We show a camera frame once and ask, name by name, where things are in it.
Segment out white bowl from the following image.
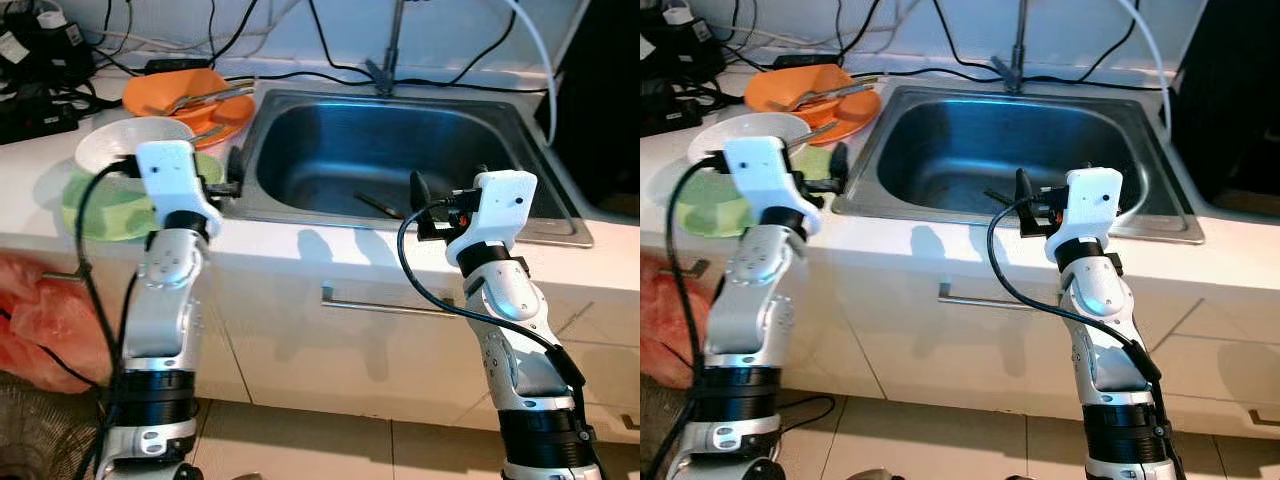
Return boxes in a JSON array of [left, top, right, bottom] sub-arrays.
[[75, 117, 196, 176], [688, 112, 811, 169]]

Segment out green plate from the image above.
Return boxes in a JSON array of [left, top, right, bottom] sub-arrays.
[[675, 145, 846, 239], [60, 150, 226, 243]]

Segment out stainless steel kitchen sink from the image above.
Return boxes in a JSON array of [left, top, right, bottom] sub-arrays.
[[832, 85, 1206, 246], [222, 88, 594, 249]]

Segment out white kitchen cabinet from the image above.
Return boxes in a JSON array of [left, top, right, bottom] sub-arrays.
[[0, 215, 641, 441], [640, 215, 1280, 441]]

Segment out black kitchen appliance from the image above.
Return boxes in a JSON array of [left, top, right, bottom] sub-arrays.
[[1170, 0, 1280, 203]]

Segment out metal fork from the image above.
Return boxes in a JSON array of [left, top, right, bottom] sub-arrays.
[[785, 85, 873, 111], [160, 88, 251, 114]]

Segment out steel gooseneck faucet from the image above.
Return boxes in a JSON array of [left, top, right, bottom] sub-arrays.
[[990, 0, 1031, 96], [365, 0, 406, 98]]

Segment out black power strip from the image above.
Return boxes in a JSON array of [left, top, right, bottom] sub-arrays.
[[640, 80, 691, 137], [0, 83, 81, 146]]

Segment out black charger box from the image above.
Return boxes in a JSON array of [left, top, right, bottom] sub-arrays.
[[0, 0, 98, 86], [640, 0, 726, 81]]

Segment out orange plastic bag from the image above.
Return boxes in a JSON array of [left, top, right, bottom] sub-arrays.
[[640, 250, 711, 391], [0, 253, 113, 393]]

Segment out metal fan guard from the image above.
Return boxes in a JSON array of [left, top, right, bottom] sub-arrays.
[[640, 375, 701, 480], [0, 372, 103, 480]]

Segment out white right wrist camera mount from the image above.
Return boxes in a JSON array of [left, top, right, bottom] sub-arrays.
[[1045, 167, 1124, 263], [445, 170, 539, 269]]

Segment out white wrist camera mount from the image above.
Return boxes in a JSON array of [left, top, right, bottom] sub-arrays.
[[723, 135, 823, 236], [1045, 167, 1124, 263], [445, 170, 539, 269], [133, 140, 224, 236]]

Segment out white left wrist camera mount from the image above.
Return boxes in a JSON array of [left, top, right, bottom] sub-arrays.
[[133, 140, 224, 236], [723, 135, 823, 236]]

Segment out white flexible hose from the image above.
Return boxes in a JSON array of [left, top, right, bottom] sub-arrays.
[[500, 0, 558, 146], [1115, 0, 1173, 136]]

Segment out black floor cable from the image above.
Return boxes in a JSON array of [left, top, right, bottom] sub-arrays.
[[775, 393, 837, 433]]

